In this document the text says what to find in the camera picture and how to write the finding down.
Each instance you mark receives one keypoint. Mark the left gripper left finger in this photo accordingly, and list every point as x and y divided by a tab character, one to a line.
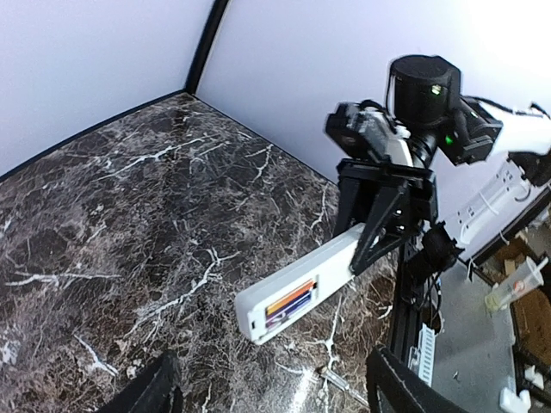
155	389

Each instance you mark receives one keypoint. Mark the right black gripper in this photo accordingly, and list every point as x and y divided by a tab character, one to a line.
390	199

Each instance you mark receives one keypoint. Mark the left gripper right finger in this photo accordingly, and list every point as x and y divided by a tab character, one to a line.
401	387

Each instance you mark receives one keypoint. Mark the clear handle screwdriver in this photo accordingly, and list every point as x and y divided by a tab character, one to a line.
342	384

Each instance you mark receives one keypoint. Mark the long white remote control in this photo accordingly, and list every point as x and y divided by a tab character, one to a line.
328	266

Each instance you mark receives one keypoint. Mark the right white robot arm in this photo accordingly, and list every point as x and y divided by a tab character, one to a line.
424	94

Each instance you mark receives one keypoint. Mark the orange battery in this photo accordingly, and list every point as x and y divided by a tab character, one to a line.
288	298

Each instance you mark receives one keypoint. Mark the purple battery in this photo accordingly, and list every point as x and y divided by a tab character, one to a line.
285	313

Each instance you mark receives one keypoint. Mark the clear plastic cup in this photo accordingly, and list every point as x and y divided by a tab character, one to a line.
526	278

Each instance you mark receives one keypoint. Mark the white slotted cable duct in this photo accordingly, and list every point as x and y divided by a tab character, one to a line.
421	357

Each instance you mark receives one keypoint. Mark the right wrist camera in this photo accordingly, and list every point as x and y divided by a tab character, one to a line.
366	131

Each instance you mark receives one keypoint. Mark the left black frame post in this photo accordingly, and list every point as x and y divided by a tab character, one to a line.
204	46

